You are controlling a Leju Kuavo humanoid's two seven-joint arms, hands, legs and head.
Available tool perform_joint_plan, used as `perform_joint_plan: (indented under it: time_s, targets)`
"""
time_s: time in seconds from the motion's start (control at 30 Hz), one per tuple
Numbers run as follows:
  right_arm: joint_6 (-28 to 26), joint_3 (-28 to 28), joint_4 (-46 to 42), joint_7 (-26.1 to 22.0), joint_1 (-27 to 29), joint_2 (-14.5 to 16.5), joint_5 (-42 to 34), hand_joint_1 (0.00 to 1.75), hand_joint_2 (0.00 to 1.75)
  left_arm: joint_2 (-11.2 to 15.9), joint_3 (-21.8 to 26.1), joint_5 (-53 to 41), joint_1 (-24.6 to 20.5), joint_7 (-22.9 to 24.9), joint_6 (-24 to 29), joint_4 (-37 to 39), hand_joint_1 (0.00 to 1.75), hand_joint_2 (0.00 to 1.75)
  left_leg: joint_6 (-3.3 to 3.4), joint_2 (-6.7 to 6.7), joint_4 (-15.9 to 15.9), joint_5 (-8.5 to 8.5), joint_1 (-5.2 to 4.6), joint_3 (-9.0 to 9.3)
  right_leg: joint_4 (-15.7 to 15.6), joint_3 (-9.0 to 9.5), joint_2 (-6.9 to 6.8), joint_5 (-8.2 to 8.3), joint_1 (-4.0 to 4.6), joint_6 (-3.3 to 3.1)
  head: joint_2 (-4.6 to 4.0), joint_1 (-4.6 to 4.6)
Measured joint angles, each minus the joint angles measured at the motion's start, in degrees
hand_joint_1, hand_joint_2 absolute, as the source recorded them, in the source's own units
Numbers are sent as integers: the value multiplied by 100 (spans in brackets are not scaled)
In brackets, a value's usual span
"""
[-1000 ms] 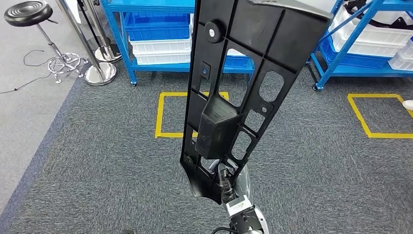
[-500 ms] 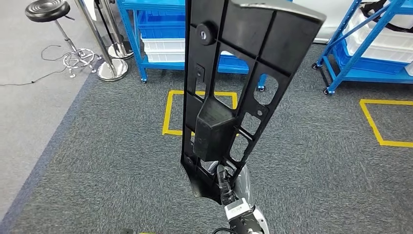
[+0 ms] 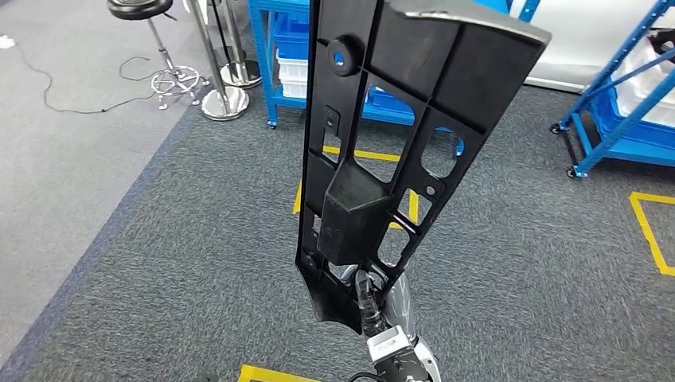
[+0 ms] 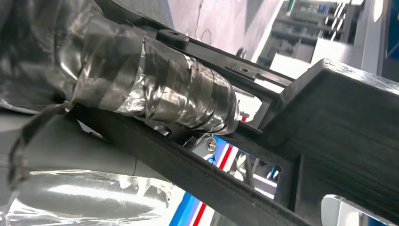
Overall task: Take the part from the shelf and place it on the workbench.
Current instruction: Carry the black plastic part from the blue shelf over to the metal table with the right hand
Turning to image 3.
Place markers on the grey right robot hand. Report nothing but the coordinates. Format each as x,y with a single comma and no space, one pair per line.
398,306

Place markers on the black plastic frame part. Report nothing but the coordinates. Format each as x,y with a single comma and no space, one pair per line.
422,58

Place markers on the blue metal shelf rack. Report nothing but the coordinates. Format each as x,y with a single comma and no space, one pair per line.
261,53

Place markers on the yellow floor tape square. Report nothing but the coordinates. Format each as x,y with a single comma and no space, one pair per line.
646,232
369,154

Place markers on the blue rack on casters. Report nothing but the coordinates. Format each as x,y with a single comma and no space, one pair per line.
611,137

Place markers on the white car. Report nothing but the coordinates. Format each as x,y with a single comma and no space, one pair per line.
580,42

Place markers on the black plastic piece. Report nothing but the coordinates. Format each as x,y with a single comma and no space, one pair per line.
663,45

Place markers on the black stool chrome base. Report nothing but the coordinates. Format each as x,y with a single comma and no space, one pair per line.
140,8

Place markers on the small white floor object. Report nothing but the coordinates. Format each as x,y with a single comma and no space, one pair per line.
6,41

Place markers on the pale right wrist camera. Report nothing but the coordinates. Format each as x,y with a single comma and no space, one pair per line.
389,345

